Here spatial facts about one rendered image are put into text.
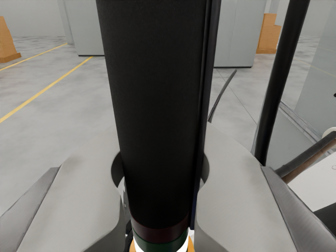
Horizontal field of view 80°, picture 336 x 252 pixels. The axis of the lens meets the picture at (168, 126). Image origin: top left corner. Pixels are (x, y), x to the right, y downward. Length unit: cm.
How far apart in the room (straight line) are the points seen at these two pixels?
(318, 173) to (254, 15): 551
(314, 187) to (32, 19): 1410
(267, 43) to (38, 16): 1138
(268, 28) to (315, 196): 785
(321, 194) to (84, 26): 743
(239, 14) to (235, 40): 58
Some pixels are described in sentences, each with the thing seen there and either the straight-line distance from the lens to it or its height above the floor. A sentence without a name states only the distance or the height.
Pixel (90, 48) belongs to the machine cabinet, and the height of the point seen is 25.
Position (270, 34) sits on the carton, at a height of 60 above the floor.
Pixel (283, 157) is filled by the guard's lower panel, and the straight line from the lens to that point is 143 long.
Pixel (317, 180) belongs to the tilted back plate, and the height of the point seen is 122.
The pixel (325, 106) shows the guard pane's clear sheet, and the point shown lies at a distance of 117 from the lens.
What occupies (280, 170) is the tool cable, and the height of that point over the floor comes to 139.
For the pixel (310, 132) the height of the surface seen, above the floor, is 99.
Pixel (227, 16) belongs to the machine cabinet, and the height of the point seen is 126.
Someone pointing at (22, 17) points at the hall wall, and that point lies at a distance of 1446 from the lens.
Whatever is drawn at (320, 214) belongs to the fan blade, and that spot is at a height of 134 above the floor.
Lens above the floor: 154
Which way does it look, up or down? 31 degrees down
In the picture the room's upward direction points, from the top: straight up
